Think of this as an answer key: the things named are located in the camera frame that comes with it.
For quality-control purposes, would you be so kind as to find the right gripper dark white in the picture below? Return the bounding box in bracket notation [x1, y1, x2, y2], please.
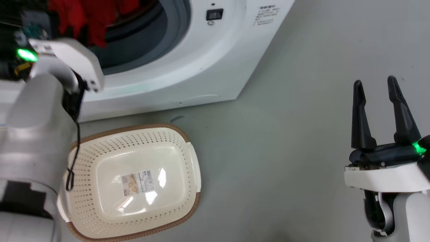
[344, 75, 430, 194]

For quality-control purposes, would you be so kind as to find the left gripper white dark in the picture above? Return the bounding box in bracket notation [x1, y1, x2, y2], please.
[13, 11, 105, 93]

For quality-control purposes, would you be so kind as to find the red garment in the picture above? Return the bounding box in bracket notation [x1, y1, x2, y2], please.
[48, 0, 140, 48]

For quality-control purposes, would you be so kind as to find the cream perforated laundry basket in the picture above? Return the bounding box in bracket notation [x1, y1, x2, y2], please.
[56, 123, 202, 242]

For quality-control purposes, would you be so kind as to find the white front-load washing machine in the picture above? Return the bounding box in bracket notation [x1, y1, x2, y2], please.
[77, 0, 296, 122]

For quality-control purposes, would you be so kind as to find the paper sticker label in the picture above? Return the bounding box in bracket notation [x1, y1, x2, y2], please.
[121, 169, 156, 197]

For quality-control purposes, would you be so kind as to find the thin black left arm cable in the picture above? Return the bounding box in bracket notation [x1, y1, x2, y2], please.
[65, 101, 85, 192]

